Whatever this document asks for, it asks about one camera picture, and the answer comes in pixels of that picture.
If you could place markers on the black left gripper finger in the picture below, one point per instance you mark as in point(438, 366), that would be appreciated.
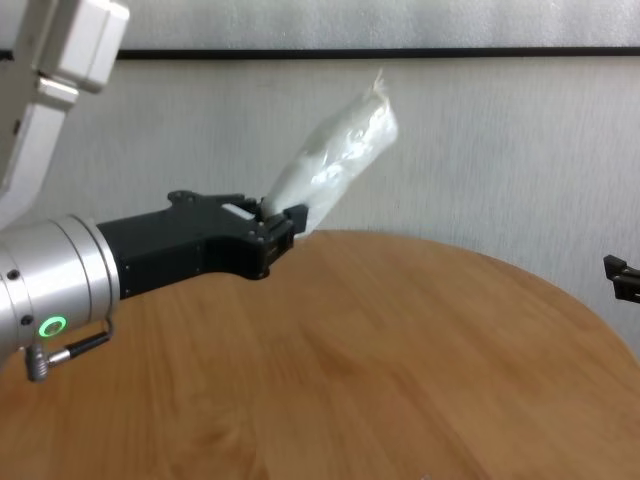
point(297, 220)
point(249, 205)

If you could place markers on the black wall trim strip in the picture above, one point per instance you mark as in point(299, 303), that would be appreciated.
point(350, 53)

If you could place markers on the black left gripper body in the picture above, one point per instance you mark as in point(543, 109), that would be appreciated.
point(175, 240)

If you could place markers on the white plastic sandbag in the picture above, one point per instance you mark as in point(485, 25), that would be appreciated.
point(345, 145)

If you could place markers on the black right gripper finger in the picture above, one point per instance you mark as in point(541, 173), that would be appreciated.
point(622, 282)

